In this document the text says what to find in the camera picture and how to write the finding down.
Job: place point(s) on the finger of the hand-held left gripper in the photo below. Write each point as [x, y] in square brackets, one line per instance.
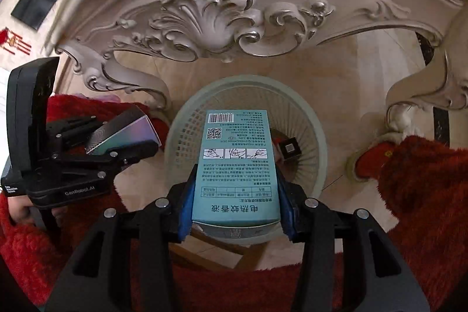
[69, 129]
[131, 153]

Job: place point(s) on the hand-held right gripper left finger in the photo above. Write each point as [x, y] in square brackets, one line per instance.
[184, 213]

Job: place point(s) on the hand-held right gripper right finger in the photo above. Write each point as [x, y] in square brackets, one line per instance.
[289, 213]

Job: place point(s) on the iridescent silver box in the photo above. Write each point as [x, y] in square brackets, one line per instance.
[120, 133]

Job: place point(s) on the teal printed carton box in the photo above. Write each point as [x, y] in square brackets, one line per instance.
[234, 169]

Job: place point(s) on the pale green plastic wastebasket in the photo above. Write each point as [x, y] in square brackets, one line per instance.
[310, 136]

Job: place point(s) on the person's left hand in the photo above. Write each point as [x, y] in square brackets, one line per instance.
[20, 211]

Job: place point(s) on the small black box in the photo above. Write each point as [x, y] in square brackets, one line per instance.
[289, 150]

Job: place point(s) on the red fleece robe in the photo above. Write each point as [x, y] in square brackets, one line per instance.
[237, 282]

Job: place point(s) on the red slipper with white trim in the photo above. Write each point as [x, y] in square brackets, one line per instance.
[373, 158]

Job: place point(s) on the person's right leg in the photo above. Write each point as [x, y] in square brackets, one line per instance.
[424, 187]

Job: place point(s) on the red knot wall decoration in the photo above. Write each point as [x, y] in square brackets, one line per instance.
[14, 41]

